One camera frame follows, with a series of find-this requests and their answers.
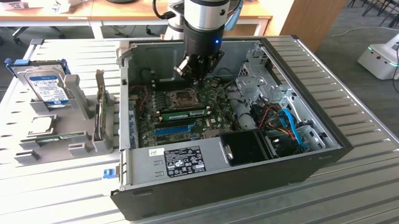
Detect red orange wire bundle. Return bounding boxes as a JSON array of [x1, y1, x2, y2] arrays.
[[260, 105, 296, 141]]

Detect green RAM stick with label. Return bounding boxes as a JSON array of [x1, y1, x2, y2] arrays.
[[160, 109, 209, 121]]

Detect grey parts rack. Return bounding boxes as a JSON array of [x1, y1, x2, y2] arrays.
[[13, 74, 121, 167]]

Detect wooden cabinet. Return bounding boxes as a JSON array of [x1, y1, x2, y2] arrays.
[[279, 0, 348, 53]]

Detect blue flat wire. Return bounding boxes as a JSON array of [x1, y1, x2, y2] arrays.
[[279, 108, 308, 150]]

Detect graphics card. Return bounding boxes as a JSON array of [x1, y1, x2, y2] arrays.
[[92, 69, 111, 142]]

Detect metal disk bay cage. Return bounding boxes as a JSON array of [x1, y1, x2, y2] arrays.
[[235, 41, 328, 150]]

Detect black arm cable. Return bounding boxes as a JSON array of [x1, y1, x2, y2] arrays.
[[152, 0, 176, 20]]

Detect red thin wire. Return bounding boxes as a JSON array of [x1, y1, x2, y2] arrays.
[[128, 84, 148, 111]]

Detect CPU socket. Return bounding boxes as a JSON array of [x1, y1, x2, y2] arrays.
[[165, 89, 200, 110]]

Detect green motherboard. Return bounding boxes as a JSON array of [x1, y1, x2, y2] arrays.
[[128, 78, 237, 149]]

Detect grey power supply with label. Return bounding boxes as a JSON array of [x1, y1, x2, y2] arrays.
[[124, 137, 232, 185]]

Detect white floor cable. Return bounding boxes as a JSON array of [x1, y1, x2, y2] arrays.
[[331, 25, 399, 37]]

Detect black open PC case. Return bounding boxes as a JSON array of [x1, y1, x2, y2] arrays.
[[111, 35, 355, 221]]

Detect black RAM slot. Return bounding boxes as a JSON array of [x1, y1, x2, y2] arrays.
[[153, 118, 197, 129]]

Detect blue expansion slot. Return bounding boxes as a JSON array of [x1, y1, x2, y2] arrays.
[[155, 125, 192, 136]]

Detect hard disk with blue frame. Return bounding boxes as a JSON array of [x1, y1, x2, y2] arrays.
[[4, 59, 71, 108]]

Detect wooden desk with white frame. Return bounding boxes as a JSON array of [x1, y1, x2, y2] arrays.
[[89, 0, 273, 39], [0, 0, 95, 39]]

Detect silver CPU chip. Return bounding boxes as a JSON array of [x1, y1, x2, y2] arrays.
[[27, 116, 55, 136]]

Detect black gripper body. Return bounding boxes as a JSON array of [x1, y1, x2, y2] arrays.
[[181, 22, 225, 58]]

